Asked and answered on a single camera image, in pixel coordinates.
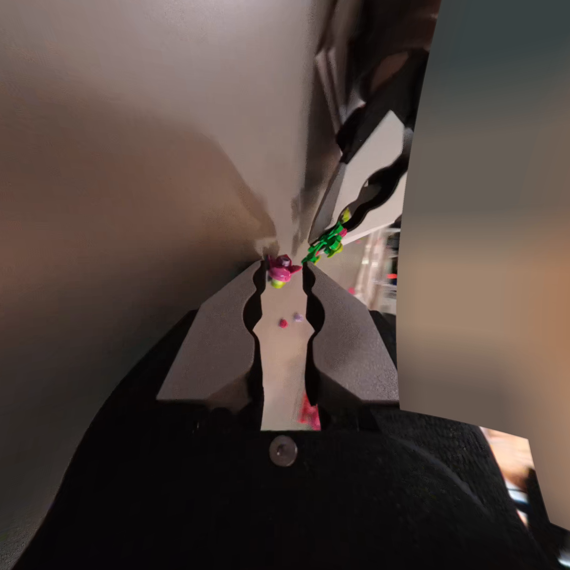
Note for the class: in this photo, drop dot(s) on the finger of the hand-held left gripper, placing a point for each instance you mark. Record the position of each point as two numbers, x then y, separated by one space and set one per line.
378 142
383 213

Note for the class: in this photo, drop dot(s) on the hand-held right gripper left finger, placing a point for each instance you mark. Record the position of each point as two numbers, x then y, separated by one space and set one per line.
209 356

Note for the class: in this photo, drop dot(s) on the red heart lego frame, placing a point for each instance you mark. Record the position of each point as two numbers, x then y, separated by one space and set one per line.
308 414

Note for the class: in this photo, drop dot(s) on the green lego flower stem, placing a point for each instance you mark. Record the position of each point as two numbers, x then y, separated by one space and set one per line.
327 242

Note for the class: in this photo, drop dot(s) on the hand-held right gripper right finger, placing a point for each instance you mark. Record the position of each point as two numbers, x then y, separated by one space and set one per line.
352 356

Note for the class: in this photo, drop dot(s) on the magenta lego rose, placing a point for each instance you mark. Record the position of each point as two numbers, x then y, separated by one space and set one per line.
280 267

